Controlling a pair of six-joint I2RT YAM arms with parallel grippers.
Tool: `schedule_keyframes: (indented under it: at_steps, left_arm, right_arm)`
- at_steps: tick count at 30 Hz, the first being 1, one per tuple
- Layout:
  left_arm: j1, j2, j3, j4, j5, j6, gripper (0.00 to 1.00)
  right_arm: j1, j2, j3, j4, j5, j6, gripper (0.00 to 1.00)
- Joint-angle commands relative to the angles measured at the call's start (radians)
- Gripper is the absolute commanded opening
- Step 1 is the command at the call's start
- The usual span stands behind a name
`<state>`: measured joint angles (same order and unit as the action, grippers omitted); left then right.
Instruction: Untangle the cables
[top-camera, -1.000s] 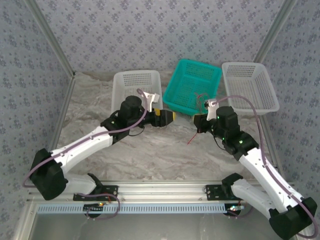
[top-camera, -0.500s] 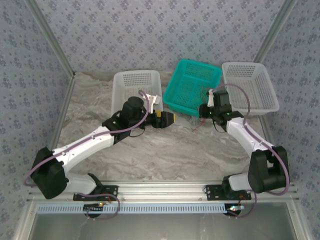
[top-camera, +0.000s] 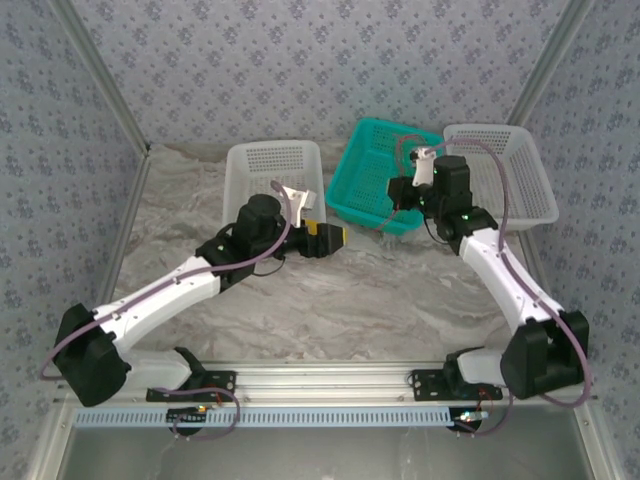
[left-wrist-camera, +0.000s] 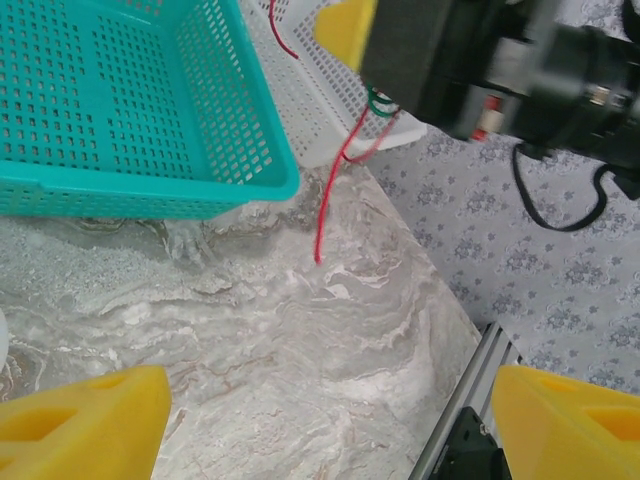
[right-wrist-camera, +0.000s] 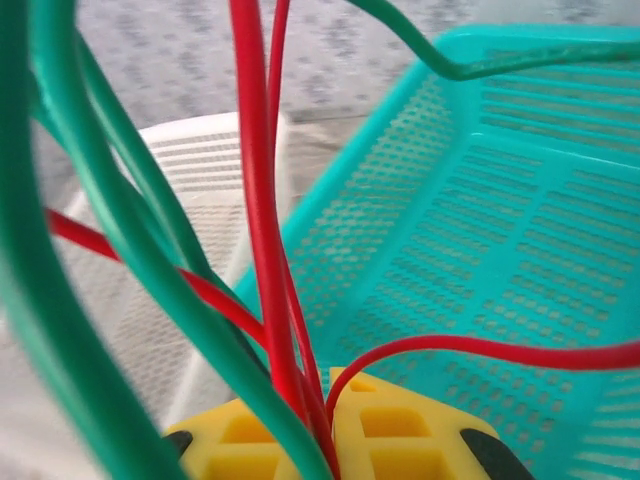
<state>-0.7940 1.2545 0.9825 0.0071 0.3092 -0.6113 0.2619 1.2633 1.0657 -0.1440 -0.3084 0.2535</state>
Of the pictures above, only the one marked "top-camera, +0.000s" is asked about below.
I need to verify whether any teal perforated plastic basket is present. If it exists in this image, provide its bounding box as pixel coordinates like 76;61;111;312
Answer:
324;117;445;237

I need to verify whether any white perforated plastic basket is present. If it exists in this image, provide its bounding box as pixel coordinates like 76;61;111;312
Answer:
222;139;329;236
442;123;560;234

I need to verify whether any small circuit board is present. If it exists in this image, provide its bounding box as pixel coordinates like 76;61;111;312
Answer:
166;406;210;427
452;407;490;434

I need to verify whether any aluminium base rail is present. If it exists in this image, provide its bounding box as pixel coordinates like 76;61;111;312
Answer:
199;357;451;402

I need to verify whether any aluminium frame post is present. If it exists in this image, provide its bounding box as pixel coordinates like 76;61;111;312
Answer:
505;0;597;127
49;0;152;157

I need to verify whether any slotted pale cable duct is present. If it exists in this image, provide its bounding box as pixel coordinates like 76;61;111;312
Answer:
72;404;494;430

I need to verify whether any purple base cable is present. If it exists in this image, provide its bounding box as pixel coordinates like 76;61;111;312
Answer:
168;387;242;442
454;394;515;437

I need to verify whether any grey metal base plate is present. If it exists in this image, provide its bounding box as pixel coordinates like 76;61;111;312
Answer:
27;403;621;480

